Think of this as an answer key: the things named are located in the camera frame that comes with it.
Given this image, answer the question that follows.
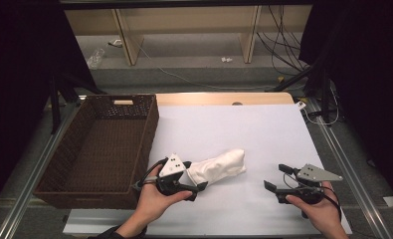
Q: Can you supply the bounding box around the person's right hand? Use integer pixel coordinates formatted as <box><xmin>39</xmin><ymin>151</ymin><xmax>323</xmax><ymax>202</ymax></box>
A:
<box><xmin>285</xmin><ymin>181</ymin><xmax>343</xmax><ymax>233</ymax></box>

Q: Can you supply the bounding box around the bundle of black cables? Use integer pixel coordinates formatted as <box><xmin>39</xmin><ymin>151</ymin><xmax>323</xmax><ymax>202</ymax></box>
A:
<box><xmin>255</xmin><ymin>4</ymin><xmax>312</xmax><ymax>78</ymax></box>

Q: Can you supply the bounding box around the black curtain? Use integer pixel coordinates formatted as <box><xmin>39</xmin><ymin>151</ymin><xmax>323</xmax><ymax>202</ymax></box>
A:
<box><xmin>0</xmin><ymin>0</ymin><xmax>98</xmax><ymax>218</ymax></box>
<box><xmin>297</xmin><ymin>0</ymin><xmax>393</xmax><ymax>213</ymax></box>

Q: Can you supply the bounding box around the aluminium rail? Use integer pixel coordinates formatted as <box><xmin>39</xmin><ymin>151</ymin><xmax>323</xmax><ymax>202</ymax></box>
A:
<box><xmin>0</xmin><ymin>101</ymin><xmax>83</xmax><ymax>239</ymax></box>
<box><xmin>303</xmin><ymin>97</ymin><xmax>393</xmax><ymax>239</ymax></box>

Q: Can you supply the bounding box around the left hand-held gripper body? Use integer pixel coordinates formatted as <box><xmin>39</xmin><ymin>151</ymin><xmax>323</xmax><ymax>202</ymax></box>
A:
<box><xmin>154</xmin><ymin>152</ymin><xmax>199</xmax><ymax>202</ymax></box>

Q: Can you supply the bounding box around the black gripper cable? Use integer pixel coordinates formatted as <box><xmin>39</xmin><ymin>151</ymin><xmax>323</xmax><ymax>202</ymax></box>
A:
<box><xmin>283</xmin><ymin>172</ymin><xmax>343</xmax><ymax>221</ymax></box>
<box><xmin>131</xmin><ymin>157</ymin><xmax>169</xmax><ymax>193</ymax></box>

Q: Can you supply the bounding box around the black metal stand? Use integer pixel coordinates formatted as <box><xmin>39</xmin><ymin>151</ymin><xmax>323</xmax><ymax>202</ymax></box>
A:
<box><xmin>265</xmin><ymin>63</ymin><xmax>334</xmax><ymax>124</ymax></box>
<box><xmin>49</xmin><ymin>71</ymin><xmax>107</xmax><ymax>135</ymax></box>

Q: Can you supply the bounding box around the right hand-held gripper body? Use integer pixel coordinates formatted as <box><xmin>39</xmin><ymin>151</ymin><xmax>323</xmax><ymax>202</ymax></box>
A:
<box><xmin>276</xmin><ymin>163</ymin><xmax>344</xmax><ymax>206</ymax></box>

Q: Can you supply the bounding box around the light wooden desk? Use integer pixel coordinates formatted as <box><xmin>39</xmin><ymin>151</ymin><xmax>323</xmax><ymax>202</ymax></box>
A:
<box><xmin>64</xmin><ymin>4</ymin><xmax>312</xmax><ymax>67</ymax></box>

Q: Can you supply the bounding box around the thin white plug cable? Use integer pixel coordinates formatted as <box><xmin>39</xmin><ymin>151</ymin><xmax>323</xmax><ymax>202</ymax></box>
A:
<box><xmin>301</xmin><ymin>81</ymin><xmax>341</xmax><ymax>127</ymax></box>

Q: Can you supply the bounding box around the white baby shirt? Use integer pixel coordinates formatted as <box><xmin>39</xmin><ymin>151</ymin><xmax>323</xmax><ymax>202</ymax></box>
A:
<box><xmin>186</xmin><ymin>147</ymin><xmax>248</xmax><ymax>187</ymax></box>

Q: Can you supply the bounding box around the person's left hand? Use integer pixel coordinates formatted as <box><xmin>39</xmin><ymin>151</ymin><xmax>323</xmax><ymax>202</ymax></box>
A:
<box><xmin>135</xmin><ymin>163</ymin><xmax>194</xmax><ymax>224</ymax></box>

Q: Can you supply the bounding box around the brown wicker basket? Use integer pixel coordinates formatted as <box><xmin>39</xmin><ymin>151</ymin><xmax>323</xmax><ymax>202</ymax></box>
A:
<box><xmin>33</xmin><ymin>94</ymin><xmax>160</xmax><ymax>211</ymax></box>

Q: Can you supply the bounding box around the clear plastic wrapper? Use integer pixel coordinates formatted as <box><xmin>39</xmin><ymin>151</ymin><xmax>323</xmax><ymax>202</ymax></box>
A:
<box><xmin>86</xmin><ymin>48</ymin><xmax>106</xmax><ymax>70</ymax></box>

